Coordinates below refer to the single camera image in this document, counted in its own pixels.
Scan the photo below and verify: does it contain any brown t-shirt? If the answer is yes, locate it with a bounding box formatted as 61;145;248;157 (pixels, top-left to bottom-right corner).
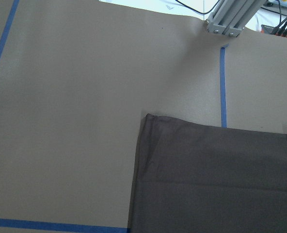
131;114;287;233

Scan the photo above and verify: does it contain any USB hub with plugs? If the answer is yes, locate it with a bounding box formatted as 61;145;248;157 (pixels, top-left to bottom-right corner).
261;16;287;38

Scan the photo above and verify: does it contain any aluminium frame post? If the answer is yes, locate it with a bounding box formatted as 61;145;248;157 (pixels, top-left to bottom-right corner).
207;0;265;37

